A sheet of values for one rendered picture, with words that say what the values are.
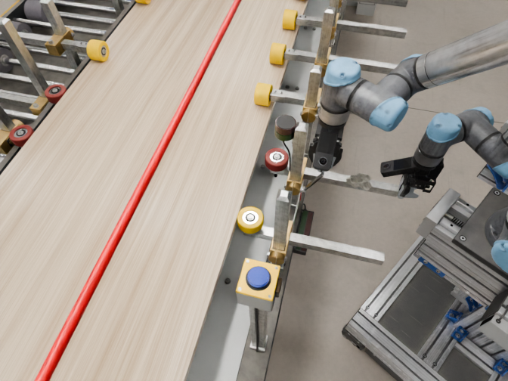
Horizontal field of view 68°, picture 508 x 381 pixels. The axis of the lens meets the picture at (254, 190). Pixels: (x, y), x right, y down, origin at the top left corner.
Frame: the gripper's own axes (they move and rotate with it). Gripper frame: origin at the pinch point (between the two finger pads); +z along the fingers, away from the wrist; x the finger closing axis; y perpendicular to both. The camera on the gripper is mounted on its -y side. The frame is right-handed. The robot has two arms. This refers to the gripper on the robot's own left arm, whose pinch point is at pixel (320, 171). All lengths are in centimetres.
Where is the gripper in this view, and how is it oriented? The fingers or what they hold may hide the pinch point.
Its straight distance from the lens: 111.7
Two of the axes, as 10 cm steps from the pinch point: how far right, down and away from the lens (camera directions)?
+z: 0.1, 5.6, 8.3
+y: 2.5, -8.0, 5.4
